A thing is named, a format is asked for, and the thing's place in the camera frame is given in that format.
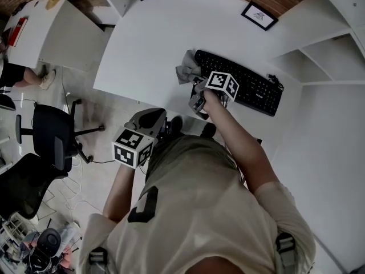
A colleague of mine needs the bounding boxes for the person's left forearm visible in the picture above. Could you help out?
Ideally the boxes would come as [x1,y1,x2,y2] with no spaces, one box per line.
[102,163,137,222]

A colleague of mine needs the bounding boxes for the black mesh office chair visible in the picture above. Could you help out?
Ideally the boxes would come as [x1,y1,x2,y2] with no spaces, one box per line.
[0,152,69,221]

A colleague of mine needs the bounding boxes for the black office chair grey armrests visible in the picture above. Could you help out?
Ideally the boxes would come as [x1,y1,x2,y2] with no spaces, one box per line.
[15,99,105,179]

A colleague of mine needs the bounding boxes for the white side cabinet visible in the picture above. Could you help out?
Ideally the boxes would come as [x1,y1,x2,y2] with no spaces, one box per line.
[4,0,116,70]

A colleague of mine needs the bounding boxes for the black USB cable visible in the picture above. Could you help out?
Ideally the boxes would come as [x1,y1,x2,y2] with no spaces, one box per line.
[266,73,285,91]

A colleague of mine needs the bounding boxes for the red book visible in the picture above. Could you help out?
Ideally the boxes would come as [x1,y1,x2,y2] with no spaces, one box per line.
[7,17,29,47]

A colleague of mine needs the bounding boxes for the black keyboard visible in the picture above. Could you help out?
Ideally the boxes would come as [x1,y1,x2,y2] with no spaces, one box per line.
[193,49,283,117]

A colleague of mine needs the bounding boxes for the black frame small drawing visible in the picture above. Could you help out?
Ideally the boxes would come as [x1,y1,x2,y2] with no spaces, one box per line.
[241,1,279,31]

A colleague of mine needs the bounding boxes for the black device with screen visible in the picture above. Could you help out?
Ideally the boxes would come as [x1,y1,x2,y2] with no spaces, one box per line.
[156,118,172,138]

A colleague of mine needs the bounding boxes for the black round device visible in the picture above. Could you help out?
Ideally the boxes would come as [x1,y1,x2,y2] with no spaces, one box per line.
[30,228,62,272]

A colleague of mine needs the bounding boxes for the grey cloth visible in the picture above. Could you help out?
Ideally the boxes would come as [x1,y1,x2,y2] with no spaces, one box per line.
[175,49,206,86]

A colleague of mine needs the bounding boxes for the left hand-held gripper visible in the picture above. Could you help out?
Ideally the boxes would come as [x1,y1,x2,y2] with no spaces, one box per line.
[111,108,168,170]

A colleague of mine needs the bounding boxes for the beige t-shirt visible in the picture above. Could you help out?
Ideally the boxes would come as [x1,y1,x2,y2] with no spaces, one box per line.
[78,135,317,274]

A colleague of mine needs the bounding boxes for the white desk with hutch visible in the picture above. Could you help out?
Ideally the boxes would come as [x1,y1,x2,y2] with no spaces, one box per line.
[94,0,365,86]

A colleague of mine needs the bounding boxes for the person's right forearm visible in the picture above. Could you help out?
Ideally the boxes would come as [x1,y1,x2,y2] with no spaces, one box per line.
[202,90,282,195]

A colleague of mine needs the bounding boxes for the person's black shoe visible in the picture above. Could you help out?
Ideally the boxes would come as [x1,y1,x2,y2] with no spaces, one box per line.
[200,123,217,138]
[169,116,184,135]

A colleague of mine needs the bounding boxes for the person's right black shoe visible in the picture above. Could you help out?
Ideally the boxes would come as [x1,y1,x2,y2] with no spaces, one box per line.
[200,123,217,138]

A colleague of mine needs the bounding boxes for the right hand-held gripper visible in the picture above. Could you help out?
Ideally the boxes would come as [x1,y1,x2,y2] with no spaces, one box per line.
[188,71,240,121]

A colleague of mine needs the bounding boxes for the person's left black shoe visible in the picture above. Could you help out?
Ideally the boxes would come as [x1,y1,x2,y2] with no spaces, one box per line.
[169,116,184,135]

